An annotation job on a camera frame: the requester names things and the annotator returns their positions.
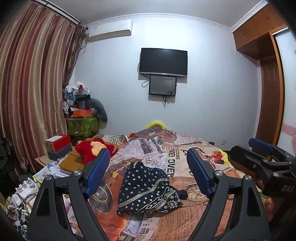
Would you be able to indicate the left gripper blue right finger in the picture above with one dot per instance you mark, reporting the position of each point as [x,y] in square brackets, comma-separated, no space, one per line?
[247,219]

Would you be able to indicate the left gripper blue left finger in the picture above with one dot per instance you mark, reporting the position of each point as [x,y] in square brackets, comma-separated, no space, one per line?
[48,219]

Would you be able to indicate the navy patterned hooded garment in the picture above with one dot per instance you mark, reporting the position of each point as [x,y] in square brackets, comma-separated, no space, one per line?
[147,190]

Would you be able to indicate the pile of clutter clothes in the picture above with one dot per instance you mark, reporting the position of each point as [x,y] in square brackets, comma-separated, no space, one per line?
[75,97]

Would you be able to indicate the person right hand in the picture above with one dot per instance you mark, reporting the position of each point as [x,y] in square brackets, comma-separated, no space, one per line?
[269,207]

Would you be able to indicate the red plush toy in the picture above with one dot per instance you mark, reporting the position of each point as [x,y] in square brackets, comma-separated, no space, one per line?
[89,149]

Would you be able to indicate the red white box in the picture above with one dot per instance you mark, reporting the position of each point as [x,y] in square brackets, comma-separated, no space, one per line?
[57,142]

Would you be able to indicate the green storage box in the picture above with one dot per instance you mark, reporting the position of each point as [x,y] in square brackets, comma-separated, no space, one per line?
[82,126]

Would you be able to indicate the orange box on pile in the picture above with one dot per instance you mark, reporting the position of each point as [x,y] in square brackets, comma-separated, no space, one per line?
[82,113]

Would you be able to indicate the grey neck pillow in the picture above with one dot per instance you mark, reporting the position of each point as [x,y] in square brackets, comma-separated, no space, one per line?
[99,109]

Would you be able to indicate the yellow plush blanket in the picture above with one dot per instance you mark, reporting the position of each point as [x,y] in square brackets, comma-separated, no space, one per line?
[157,123]

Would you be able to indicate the wooden wardrobe cabinet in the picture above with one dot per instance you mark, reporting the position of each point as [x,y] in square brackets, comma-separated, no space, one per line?
[255,38]

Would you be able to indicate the striped red gold curtain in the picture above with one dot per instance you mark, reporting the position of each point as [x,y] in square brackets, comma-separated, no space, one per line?
[39,50]

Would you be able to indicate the small black wall monitor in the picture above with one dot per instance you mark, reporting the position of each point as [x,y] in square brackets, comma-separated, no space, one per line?
[162,85]

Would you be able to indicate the large black wall television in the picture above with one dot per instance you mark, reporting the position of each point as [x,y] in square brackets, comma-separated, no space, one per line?
[163,62]

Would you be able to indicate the white wall air conditioner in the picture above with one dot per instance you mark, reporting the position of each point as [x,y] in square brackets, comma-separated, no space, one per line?
[110,30]

